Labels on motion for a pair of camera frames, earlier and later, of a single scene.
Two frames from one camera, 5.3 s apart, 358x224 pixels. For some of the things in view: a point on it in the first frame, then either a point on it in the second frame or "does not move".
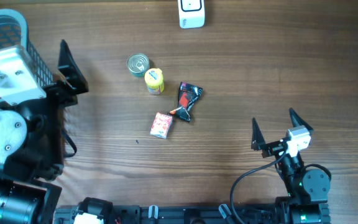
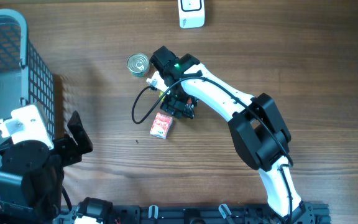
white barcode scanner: [191, 14] does not move
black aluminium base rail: [182, 214] does not move
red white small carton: [161, 125] does not move
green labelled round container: [137, 64] does not move
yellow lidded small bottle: [155, 81] to [161, 93]
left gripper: [60, 90] to [66, 144]
